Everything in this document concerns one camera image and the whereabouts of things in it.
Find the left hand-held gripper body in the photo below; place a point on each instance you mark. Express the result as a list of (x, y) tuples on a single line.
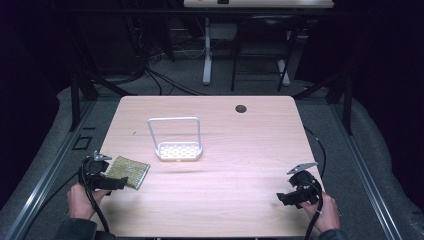
[(94, 168)]

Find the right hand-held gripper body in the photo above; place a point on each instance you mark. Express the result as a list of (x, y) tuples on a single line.
[(305, 185)]

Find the green scouring sponge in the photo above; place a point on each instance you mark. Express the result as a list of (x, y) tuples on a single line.
[(130, 170)]

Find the white sponge holder rack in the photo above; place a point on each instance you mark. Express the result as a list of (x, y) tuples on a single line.
[(179, 150)]

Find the person's right hand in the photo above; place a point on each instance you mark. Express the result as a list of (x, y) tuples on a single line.
[(325, 213)]

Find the person's left hand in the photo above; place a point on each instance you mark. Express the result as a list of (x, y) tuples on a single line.
[(80, 204)]

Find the black table grommet hole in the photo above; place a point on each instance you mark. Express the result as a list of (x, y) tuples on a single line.
[(240, 108)]

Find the black chair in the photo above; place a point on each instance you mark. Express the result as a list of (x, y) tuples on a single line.
[(260, 46)]

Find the white desk with white legs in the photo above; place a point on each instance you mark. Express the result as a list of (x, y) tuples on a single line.
[(207, 60)]

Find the aluminium floor rail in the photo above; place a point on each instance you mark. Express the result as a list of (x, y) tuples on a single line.
[(46, 180), (366, 180)]

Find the black metal frame stand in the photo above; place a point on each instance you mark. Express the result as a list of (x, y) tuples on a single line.
[(76, 96), (346, 100)]

